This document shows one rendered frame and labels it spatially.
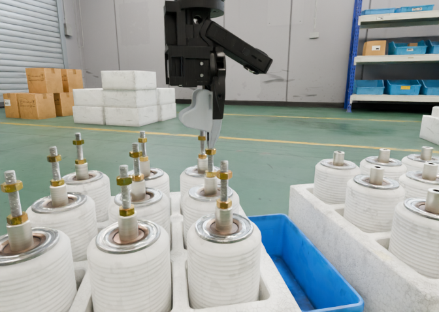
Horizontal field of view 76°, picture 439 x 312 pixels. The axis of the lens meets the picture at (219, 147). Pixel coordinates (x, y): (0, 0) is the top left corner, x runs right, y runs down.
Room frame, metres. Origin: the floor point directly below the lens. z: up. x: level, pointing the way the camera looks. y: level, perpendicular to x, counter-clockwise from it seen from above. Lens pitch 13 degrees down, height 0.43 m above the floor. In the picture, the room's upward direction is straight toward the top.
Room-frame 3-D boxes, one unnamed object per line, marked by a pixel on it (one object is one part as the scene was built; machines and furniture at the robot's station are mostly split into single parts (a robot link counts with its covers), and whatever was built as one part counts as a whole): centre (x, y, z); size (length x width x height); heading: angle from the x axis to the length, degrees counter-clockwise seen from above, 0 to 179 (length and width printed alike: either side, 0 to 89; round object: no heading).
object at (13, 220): (0.29, 0.23, 0.29); 0.02 x 0.02 x 0.01; 28
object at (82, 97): (3.17, 1.31, 0.27); 0.39 x 0.39 x 0.18; 73
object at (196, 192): (0.45, 0.01, 0.25); 0.08 x 0.08 x 0.01
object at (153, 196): (0.43, 0.13, 0.25); 0.08 x 0.08 x 0.01
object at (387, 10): (4.32, -2.23, 1.38); 0.50 x 0.38 x 0.11; 162
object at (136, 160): (0.43, 0.13, 0.30); 0.01 x 0.01 x 0.08
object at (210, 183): (0.45, 0.01, 0.26); 0.02 x 0.02 x 0.03
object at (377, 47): (4.27, -2.22, 0.89); 0.31 x 0.24 x 0.20; 161
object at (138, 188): (0.43, 0.13, 0.26); 0.02 x 0.02 x 0.03
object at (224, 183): (0.33, -0.01, 0.30); 0.01 x 0.01 x 0.08
